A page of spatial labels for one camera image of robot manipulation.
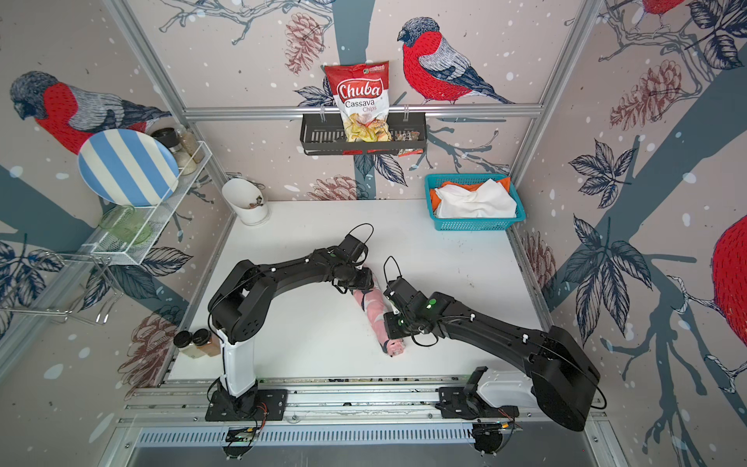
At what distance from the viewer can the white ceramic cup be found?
1084 mm

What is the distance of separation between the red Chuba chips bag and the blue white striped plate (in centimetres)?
51

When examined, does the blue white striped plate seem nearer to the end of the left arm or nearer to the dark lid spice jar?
the dark lid spice jar

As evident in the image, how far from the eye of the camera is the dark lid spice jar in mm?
806

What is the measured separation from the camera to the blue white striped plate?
682mm

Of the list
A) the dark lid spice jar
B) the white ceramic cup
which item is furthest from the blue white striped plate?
the white ceramic cup

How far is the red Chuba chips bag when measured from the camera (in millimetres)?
805
